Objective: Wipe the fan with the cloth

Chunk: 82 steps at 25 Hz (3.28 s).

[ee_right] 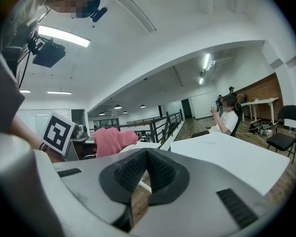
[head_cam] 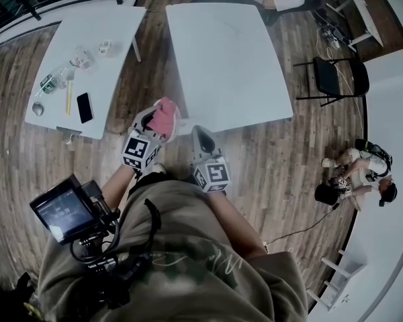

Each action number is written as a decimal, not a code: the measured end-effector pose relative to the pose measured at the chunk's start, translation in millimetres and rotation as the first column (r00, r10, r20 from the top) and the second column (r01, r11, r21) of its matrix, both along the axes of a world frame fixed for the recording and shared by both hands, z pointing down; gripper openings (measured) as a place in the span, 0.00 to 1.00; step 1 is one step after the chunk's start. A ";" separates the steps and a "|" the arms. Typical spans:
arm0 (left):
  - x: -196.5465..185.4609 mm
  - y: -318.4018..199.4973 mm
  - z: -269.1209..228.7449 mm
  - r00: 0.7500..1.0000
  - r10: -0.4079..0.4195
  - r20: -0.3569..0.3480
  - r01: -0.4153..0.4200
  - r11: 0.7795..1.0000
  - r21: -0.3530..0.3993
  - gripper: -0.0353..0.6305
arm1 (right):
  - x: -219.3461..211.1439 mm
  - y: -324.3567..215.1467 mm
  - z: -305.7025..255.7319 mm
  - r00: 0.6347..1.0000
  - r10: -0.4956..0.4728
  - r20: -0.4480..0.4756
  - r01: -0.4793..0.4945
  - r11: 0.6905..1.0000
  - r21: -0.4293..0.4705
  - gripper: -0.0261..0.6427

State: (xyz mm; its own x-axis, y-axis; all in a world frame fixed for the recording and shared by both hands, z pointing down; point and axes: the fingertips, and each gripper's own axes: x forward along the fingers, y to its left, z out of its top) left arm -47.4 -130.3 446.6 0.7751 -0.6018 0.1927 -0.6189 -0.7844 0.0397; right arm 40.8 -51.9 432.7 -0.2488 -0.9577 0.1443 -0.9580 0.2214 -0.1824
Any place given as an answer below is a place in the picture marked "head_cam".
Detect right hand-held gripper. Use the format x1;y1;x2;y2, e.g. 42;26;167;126
191;125;230;193

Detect black floor cable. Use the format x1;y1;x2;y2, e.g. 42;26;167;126
265;203;340;244

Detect small white desk fan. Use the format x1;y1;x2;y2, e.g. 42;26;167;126
152;97;193;144

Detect white wooden shelf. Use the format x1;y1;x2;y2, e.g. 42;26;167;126
307;248;369;311

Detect yellow wooden toy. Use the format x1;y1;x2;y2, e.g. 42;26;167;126
23;302;43;318

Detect clear plastic cup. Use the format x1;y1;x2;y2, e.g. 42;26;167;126
69;44;95;70

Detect pink cloth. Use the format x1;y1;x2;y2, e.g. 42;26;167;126
146;96;177;138

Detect person's black trousers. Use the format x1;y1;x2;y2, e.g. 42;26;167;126
127;171;199;197

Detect person's left forearm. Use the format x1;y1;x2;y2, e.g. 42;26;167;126
100;166;138;214

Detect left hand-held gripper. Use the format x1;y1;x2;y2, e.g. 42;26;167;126
122;105;167;174

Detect black chest camera rig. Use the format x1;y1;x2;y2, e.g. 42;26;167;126
69;179;163;311

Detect yellow pencil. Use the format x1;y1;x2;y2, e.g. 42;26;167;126
65;80;74;116

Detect white table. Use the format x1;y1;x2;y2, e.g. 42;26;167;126
165;2;294;133
24;5;147;140

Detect black smartphone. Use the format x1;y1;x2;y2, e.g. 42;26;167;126
76;92;94;124

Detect black bucket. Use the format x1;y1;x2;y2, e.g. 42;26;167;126
314;182;340;205

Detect person's olive shirt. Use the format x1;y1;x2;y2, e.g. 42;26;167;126
36;179;310;322

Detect person's right forearm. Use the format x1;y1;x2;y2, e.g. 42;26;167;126
206;189;270;260

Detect grey table clamp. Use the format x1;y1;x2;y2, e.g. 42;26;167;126
56;125;84;144

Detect black metal railing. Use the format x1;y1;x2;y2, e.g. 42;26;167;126
0;0;128;43

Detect black chest monitor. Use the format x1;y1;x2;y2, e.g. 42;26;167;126
29;174;104;246

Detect tangle of cables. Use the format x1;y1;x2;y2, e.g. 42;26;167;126
317;11;353;50

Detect white standing desk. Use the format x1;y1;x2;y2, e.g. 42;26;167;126
325;0;384;53

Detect black folding chair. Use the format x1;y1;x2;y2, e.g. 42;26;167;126
294;57;370;107

